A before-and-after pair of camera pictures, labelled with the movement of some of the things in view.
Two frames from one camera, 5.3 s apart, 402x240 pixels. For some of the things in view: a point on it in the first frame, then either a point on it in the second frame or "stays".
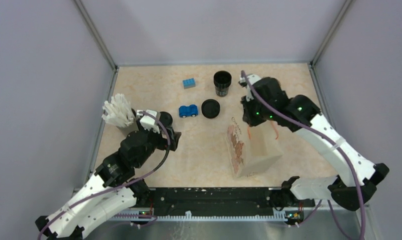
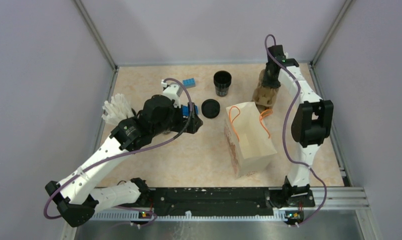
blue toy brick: (189, 83) stays
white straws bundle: (118, 111) stays
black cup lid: (210, 108) stays
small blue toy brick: (192, 110) stays
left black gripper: (174, 137) → (195, 122)
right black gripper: (247, 117) → (267, 83)
